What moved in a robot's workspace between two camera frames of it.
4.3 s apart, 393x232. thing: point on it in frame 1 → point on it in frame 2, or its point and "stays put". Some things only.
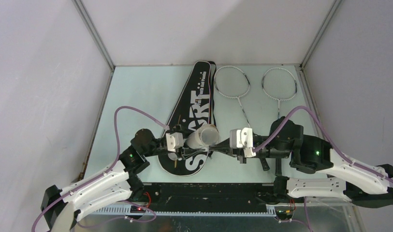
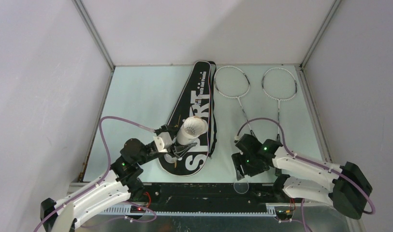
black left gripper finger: (186, 152) → (180, 150)
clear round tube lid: (209, 135) → (241, 187)
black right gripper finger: (225, 147) → (238, 158)
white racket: (233, 82) stays put
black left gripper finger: (181, 128) → (162, 129)
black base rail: (207, 194) stays put
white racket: (279, 84) stays put
